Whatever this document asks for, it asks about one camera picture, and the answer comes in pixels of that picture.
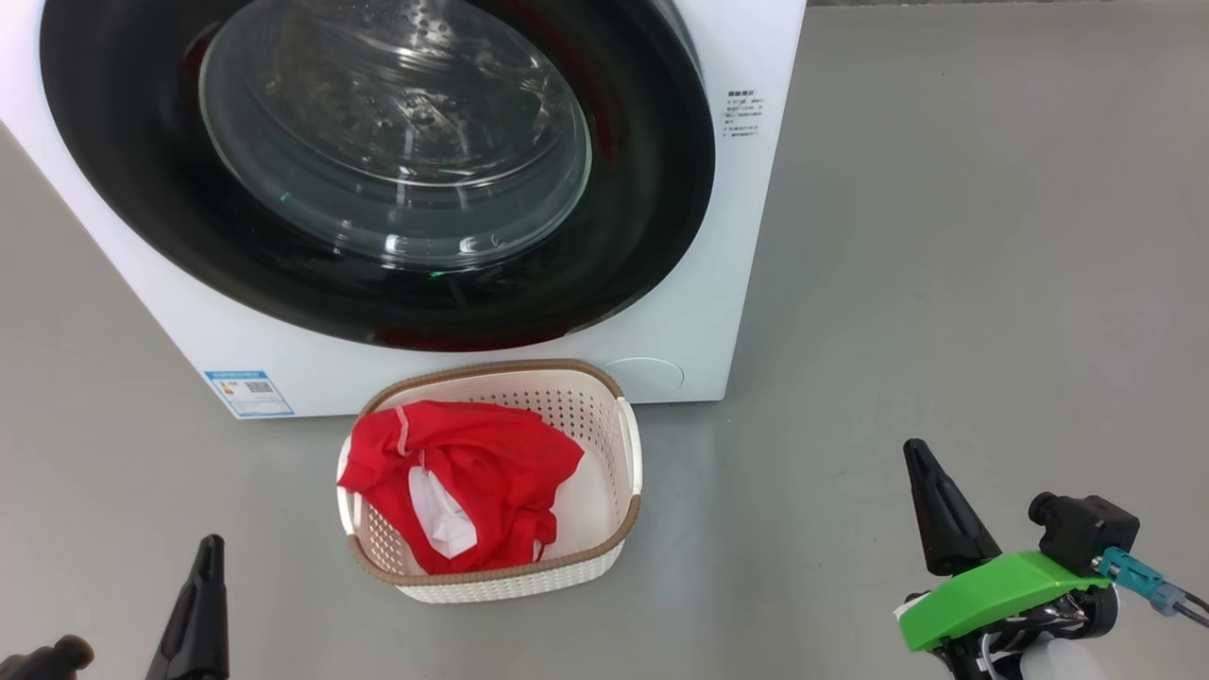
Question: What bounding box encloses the round white filter cover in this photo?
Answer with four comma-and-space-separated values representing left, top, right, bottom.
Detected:
604, 356, 685, 398

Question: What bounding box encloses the blue energy label sticker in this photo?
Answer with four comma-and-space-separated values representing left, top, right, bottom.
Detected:
204, 370, 295, 418

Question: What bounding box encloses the camera cable with teal connector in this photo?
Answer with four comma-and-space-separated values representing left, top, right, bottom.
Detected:
1096, 546, 1209, 629

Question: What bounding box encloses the black glass washing machine door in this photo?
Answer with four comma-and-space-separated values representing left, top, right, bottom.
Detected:
40, 0, 716, 352

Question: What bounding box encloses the white washing machine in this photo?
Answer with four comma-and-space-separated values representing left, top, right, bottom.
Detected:
0, 0, 809, 419

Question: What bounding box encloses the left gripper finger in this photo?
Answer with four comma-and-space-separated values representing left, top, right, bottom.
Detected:
145, 535, 211, 680
187, 535, 230, 680

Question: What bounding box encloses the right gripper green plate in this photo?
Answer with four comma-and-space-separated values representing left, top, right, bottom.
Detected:
897, 439, 1120, 680

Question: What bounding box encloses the red garment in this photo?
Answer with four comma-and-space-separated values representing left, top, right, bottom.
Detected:
337, 399, 586, 575

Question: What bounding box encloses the cream basket with brown rim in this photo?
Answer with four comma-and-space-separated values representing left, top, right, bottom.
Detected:
336, 359, 643, 604

